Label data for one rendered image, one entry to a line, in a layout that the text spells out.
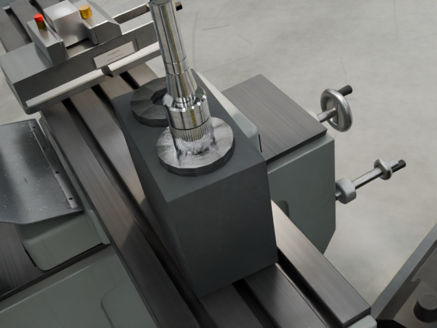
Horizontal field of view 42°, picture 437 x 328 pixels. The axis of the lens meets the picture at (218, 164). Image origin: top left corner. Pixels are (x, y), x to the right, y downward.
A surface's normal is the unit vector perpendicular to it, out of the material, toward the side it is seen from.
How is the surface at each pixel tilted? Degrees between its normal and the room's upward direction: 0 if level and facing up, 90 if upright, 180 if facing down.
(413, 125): 0
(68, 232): 90
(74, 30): 90
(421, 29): 0
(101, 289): 90
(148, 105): 0
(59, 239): 90
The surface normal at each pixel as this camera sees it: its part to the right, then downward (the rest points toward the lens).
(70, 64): 0.52, 0.53
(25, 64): -0.15, -0.72
